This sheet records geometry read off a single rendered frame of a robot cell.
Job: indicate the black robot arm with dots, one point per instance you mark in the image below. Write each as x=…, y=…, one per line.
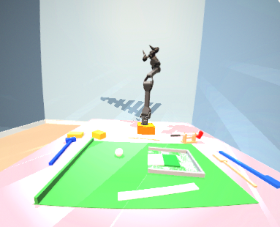
x=148, y=85

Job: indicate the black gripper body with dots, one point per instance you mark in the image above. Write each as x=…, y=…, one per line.
x=146, y=57

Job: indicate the green flat mat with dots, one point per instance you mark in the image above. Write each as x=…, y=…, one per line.
x=98, y=175

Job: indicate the white flat strip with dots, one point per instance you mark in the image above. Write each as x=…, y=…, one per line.
x=160, y=191

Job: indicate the white golf ball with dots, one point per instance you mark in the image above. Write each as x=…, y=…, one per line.
x=118, y=152

